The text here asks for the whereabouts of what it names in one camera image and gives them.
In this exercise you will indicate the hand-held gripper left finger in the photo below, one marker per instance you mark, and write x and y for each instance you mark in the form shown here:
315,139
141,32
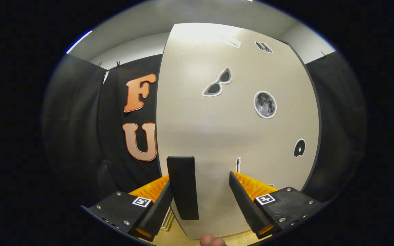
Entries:
157,212

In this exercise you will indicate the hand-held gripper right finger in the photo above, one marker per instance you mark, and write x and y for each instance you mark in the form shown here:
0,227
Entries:
246,205

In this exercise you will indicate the beige shoe cabinet door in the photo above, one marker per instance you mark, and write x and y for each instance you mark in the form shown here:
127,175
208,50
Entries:
217,130

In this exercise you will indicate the book with yellow-green edge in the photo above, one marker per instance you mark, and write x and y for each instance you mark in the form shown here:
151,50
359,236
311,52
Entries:
169,220

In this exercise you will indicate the black backdrop cloth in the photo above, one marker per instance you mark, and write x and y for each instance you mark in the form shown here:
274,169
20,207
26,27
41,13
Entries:
74,136

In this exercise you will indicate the long ceiling light strip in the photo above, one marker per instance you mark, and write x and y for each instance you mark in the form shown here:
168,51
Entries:
79,41

